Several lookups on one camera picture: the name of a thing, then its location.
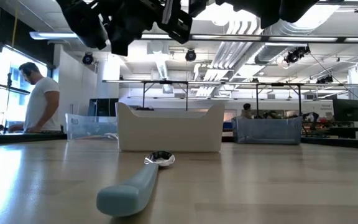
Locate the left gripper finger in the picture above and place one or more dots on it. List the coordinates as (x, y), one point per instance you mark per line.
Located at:
(176, 25)

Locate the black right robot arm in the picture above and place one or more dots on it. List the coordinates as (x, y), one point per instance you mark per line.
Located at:
(297, 7)

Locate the clear plastic container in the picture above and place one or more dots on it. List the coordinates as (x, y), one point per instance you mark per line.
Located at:
(85, 127)

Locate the standing person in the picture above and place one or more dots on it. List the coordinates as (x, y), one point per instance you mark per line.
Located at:
(39, 102)

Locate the black aluminium table frame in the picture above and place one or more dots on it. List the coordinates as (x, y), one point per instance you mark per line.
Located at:
(26, 137)

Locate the black gantry frame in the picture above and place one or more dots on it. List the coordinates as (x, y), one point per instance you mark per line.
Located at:
(278, 84)
(166, 82)

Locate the black ceiling camera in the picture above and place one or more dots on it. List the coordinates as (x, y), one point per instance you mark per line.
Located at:
(190, 55)
(88, 58)
(295, 55)

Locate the white plastic container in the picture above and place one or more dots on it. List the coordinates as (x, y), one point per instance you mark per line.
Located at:
(169, 133)

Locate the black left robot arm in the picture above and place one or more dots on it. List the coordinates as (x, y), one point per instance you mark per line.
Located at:
(85, 21)

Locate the bright window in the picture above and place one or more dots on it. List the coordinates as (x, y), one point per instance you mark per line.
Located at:
(15, 93)

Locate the silver ventilation duct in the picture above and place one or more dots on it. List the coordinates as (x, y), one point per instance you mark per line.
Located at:
(272, 53)

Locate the short ceiling light strip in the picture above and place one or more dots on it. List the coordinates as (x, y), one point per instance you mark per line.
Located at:
(54, 35)

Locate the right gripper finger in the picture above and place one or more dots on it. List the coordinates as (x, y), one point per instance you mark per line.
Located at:
(197, 6)

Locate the smoky dark plastic container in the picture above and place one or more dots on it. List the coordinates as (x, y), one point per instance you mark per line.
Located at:
(266, 130)

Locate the black computer monitor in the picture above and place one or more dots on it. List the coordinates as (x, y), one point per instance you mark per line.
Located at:
(346, 110)

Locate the long ceiling light strip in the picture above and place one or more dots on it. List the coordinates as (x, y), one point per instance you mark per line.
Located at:
(303, 39)

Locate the seated person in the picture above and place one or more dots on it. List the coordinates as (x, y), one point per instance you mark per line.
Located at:
(246, 107)

